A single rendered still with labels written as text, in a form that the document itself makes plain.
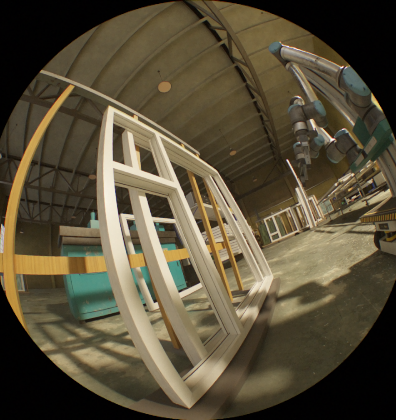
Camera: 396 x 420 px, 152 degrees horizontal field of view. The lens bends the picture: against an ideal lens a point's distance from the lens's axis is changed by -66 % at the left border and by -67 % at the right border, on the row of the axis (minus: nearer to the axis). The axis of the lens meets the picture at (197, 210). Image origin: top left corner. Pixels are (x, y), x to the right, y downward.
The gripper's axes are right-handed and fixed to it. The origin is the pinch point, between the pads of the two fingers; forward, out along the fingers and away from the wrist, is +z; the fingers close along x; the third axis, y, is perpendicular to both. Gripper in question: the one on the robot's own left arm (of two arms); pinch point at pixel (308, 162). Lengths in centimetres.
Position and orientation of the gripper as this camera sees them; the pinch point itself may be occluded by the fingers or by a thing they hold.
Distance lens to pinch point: 86.3
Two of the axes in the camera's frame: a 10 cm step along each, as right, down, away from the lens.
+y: -7.4, 0.2, 6.7
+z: 0.7, 10.0, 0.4
